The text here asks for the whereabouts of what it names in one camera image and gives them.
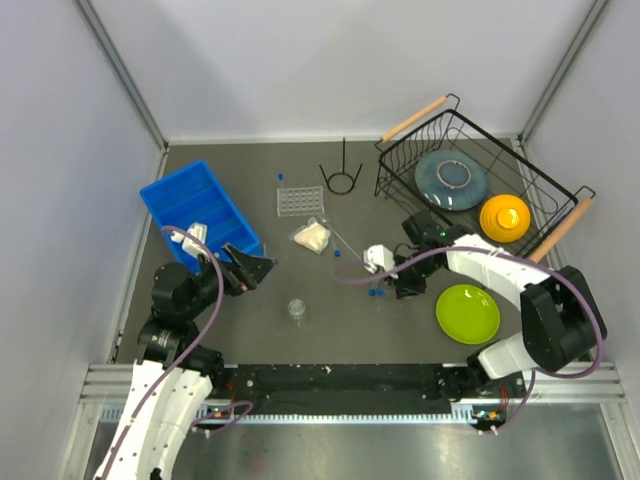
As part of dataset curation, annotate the clear glass flask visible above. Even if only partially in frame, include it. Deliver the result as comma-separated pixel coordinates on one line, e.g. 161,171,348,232
287,299,309,328

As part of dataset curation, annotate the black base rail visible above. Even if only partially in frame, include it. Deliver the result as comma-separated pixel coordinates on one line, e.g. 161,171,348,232
223,364,478,416

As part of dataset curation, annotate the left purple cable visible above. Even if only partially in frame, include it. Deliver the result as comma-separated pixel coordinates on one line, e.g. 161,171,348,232
104,225,254,480

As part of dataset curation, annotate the clear glass rod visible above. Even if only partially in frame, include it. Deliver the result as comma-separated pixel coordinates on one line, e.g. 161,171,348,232
327,221,362,260

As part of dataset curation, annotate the green plate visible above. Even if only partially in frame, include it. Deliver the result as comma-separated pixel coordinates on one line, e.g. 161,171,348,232
435,284,501,345

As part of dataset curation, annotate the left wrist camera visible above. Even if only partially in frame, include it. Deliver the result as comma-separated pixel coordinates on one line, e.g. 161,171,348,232
170,222,208,260

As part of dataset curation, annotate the clear test tube rack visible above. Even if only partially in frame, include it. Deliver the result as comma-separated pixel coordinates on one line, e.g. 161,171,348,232
276,186,325,217

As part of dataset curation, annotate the orange bowl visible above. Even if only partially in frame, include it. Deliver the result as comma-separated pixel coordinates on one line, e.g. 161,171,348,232
479,194,531,243

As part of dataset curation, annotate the black wire dish rack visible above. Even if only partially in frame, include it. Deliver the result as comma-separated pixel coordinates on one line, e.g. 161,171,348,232
375,93,595,258

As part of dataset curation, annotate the bag of white powder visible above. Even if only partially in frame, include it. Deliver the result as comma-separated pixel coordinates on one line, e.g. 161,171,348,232
290,217,331,255

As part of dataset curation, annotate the black wire ring stand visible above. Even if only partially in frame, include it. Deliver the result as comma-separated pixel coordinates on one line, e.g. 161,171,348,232
319,137,363,196

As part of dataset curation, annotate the blue ceramic plate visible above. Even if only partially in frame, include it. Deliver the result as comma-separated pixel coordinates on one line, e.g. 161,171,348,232
414,149,489,211

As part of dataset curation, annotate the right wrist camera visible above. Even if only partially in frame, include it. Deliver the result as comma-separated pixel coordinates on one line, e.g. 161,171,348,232
363,244,395,274

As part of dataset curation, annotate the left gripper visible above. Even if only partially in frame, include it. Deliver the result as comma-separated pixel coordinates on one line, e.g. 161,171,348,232
184,241,279,318

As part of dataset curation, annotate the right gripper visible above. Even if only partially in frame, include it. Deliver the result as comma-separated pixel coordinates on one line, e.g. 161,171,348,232
384,251,441,298

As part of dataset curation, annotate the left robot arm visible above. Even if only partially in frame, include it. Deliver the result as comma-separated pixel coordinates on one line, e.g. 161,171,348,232
94,244,277,479

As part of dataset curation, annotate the blue plastic bin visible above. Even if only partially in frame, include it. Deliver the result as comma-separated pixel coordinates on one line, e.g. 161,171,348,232
140,160,263,261

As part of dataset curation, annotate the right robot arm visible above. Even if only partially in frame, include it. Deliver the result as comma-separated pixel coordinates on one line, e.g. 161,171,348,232
382,212,607,396

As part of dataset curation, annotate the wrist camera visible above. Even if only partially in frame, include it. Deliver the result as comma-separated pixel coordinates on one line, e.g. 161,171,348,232
170,222,208,260
363,244,395,274

